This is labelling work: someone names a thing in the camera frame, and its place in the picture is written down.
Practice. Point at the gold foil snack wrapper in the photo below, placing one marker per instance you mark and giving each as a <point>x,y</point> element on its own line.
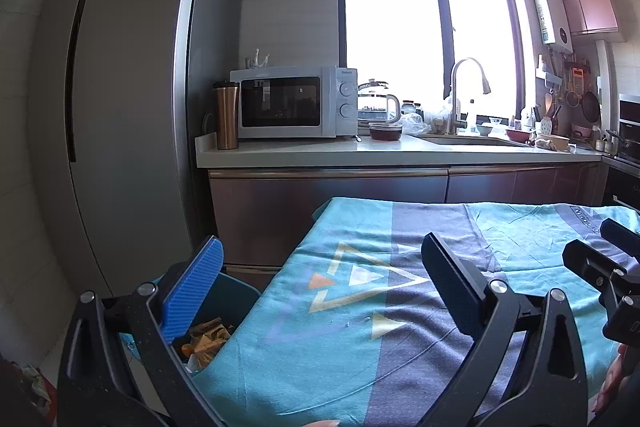
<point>212,334</point>

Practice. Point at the built-in oven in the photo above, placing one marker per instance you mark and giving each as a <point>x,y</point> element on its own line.
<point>630,127</point>

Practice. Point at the white hook stand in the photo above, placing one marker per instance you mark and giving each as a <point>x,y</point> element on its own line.
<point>256,61</point>

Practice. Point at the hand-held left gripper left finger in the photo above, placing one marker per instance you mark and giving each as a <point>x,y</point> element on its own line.
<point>195,287</point>

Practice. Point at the pink wall cabinet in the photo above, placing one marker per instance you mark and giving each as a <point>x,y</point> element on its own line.
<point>587,2</point>

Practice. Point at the white water heater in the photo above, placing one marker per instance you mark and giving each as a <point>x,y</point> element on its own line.
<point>550,14</point>

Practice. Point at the wall utensil rack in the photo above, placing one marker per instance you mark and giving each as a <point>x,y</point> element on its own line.
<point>570,72</point>

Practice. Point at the patterned cloth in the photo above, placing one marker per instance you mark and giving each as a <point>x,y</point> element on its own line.
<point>37,389</point>

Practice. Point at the blue trash bin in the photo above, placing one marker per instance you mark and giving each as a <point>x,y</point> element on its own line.
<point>237,302</point>

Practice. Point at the grey refrigerator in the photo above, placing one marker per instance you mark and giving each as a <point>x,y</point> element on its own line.
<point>135,82</point>

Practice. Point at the kitchen sink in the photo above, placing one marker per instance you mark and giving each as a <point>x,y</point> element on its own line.
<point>475,140</point>

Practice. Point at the orange peel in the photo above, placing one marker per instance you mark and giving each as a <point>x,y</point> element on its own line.
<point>188,350</point>

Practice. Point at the printed teal grey tablecloth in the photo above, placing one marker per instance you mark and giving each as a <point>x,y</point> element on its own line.
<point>350,307</point>

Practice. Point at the glass electric kettle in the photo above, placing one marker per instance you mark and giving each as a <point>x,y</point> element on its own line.
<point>377,104</point>

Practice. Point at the dark food container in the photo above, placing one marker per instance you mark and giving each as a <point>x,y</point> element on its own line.
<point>386,132</point>

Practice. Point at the steel kitchen faucet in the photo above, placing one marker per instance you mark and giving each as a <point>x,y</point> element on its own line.
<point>456,102</point>

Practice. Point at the cream pot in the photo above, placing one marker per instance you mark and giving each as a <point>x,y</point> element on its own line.
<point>554,142</point>

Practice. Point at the kitchen counter cabinet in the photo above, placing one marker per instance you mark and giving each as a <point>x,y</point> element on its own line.
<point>330,192</point>

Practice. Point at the white microwave oven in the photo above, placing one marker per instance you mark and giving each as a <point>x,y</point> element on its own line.
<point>280,102</point>

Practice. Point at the red bowl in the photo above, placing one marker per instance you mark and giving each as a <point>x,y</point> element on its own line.
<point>517,134</point>

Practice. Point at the kitchen window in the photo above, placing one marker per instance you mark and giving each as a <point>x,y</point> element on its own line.
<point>390,7</point>

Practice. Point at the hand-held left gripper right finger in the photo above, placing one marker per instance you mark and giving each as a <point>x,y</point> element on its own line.
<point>450,292</point>

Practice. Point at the hanging frying pan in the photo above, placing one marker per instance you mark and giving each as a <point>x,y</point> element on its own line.
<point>590,105</point>

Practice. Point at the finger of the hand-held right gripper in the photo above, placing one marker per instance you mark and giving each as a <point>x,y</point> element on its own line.
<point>587,259</point>
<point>622,237</point>

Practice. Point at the glass jars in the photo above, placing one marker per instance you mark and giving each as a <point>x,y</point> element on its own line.
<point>412,106</point>

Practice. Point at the person's left hand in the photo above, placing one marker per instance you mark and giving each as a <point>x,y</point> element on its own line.
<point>324,423</point>

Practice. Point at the clear plastic bag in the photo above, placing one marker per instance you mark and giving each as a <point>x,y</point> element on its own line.
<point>416,123</point>

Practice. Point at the copper thermos tumbler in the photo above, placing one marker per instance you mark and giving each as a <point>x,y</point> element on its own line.
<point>226,117</point>

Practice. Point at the person's right hand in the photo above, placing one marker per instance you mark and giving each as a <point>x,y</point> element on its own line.
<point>615,377</point>

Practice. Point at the small white bowl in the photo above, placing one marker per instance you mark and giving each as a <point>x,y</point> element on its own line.
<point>484,128</point>

